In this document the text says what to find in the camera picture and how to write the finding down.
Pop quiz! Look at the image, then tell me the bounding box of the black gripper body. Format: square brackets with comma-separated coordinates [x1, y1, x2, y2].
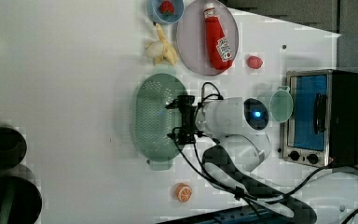
[178, 95, 198, 145]

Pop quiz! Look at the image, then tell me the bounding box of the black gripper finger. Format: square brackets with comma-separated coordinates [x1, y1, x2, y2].
[167, 127, 185, 140]
[165, 99, 180, 109]

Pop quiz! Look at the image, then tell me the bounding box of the green oval strainer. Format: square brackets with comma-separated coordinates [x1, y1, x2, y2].
[131, 65, 187, 171]

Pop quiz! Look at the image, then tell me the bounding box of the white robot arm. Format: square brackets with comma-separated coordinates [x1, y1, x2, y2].
[165, 95, 317, 224]

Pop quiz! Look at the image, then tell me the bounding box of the orange slice toy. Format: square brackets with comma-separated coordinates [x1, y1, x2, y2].
[175, 183, 193, 203]

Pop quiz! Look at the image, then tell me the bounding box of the peeled toy banana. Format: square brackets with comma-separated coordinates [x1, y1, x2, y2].
[145, 23, 178, 66]

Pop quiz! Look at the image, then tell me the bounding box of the grey round plate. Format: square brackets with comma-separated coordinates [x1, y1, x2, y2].
[176, 0, 239, 76]

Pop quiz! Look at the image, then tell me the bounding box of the red ketchup bottle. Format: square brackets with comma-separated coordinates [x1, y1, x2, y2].
[203, 3, 233, 71]

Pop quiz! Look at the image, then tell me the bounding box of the loose red toy strawberry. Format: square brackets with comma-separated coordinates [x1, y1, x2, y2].
[246, 56, 263, 70]

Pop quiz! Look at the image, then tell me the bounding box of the red strawberry in bowl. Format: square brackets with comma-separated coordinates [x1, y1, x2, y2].
[158, 0, 174, 15]

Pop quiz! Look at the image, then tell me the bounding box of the green mug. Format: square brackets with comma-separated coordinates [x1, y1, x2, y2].
[257, 86, 294, 123]

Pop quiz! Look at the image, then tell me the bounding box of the blue bowl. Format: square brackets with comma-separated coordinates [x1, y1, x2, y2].
[146, 0, 185, 24]

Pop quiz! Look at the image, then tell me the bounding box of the toaster oven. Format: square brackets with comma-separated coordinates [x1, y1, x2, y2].
[282, 69, 358, 167]

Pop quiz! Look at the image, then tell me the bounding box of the black round object upper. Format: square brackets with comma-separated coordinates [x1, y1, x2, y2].
[0, 127, 27, 170]

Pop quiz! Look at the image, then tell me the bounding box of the black round object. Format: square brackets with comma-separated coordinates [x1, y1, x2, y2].
[0, 176, 42, 224]
[0, 127, 27, 170]

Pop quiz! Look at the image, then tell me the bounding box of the black round object lower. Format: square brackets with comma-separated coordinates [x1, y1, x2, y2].
[0, 176, 42, 224]

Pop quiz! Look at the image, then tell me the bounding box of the blue rail base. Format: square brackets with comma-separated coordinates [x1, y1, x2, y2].
[158, 206, 293, 224]

